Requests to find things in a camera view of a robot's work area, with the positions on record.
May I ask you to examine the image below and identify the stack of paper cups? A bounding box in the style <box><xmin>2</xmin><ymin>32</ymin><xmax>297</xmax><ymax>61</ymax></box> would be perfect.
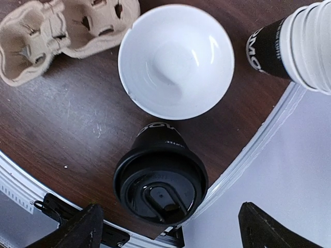
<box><xmin>246</xmin><ymin>1</ymin><xmax>330</xmax><ymax>95</ymax></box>

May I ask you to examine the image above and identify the black plastic cup lid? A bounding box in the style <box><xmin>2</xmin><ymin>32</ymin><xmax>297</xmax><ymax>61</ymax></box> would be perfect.
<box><xmin>113</xmin><ymin>149</ymin><xmax>208</xmax><ymax>226</ymax></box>

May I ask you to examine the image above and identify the brown pulp cup carrier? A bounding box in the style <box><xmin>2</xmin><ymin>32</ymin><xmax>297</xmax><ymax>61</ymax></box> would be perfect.
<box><xmin>1</xmin><ymin>1</ymin><xmax>140</xmax><ymax>87</ymax></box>

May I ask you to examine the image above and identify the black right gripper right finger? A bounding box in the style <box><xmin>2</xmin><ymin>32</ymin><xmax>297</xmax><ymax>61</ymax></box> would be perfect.
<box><xmin>238</xmin><ymin>202</ymin><xmax>319</xmax><ymax>248</ymax></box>

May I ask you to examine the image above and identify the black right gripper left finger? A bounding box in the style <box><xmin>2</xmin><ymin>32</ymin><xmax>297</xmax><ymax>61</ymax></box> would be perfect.
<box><xmin>28</xmin><ymin>204</ymin><xmax>104</xmax><ymax>247</ymax></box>

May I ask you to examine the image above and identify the white round ceramic bowl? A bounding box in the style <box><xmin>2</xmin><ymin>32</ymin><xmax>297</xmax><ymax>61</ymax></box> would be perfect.
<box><xmin>118</xmin><ymin>4</ymin><xmax>235</xmax><ymax>120</ymax></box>

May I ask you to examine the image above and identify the single black paper cup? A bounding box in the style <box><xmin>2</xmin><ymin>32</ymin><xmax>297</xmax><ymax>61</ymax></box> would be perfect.
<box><xmin>124</xmin><ymin>121</ymin><xmax>196</xmax><ymax>163</ymax></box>

